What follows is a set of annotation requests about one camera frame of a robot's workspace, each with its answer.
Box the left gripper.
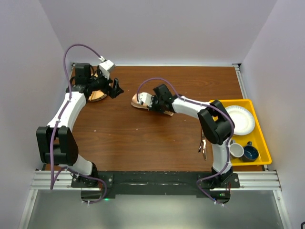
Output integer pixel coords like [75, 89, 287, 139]
[88, 68, 123, 98]

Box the beige cloth napkin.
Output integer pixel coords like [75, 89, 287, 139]
[131, 94, 174, 116]

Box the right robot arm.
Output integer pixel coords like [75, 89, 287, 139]
[139, 84, 235, 187]

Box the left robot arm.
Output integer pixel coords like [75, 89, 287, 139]
[36, 60, 124, 187]

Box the round bamboo plate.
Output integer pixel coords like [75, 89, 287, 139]
[88, 69, 107, 102]

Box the white paper plate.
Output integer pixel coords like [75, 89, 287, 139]
[226, 105, 255, 135]

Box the white mug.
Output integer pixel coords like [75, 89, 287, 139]
[229, 140, 244, 158]

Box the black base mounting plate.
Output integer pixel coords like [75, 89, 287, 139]
[71, 171, 240, 203]

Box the yellow plastic bin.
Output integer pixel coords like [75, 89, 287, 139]
[221, 99, 272, 167]

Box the dark blue mug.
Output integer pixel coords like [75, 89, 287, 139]
[241, 141, 260, 162]

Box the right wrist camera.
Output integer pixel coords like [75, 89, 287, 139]
[136, 92, 153, 108]

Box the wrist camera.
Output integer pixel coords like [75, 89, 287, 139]
[136, 92, 153, 108]
[98, 60, 116, 79]

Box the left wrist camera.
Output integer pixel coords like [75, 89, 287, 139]
[98, 60, 116, 79]

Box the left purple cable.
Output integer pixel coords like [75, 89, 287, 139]
[50, 43, 107, 206]

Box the aluminium frame rail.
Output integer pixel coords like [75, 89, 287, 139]
[30, 169, 282, 191]

